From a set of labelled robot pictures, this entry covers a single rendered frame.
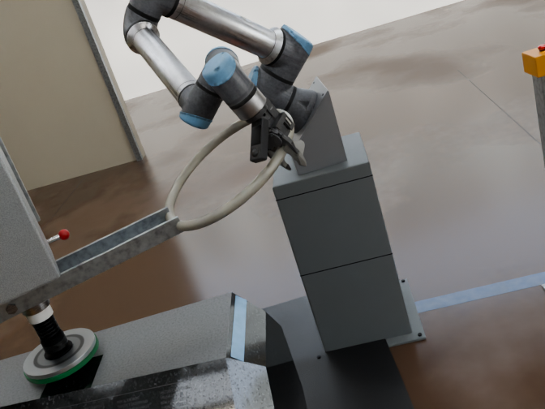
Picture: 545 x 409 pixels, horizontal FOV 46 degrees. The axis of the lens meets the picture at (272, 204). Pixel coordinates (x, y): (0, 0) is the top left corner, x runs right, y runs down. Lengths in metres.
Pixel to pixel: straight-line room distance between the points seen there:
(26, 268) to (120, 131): 5.21
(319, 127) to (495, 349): 1.15
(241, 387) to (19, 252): 0.66
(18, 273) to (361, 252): 1.45
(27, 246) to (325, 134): 1.29
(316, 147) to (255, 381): 1.13
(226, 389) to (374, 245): 1.18
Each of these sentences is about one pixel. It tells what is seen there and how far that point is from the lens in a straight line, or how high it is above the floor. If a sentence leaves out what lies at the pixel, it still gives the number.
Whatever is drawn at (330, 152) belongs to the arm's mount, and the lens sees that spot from 2.58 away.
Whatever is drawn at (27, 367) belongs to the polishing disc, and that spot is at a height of 0.87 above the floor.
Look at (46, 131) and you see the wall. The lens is 7.14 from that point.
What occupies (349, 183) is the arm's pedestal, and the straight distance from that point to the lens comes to 2.56.
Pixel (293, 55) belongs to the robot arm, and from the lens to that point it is 2.52.
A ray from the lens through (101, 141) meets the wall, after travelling 6.99.
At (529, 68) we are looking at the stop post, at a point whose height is 1.03.
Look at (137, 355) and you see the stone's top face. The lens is 1.89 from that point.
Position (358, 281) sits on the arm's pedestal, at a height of 0.33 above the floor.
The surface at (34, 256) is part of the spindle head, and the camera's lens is 1.75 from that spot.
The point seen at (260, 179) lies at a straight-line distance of 1.71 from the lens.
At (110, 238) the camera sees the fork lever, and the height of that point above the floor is 1.10.
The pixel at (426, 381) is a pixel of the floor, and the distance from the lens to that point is 2.70.
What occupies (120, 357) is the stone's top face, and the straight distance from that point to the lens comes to 1.92.
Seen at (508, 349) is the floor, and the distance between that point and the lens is 2.80.
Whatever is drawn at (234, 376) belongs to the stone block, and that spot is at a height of 0.77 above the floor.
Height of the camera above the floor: 1.77
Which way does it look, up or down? 22 degrees down
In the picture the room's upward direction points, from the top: 18 degrees counter-clockwise
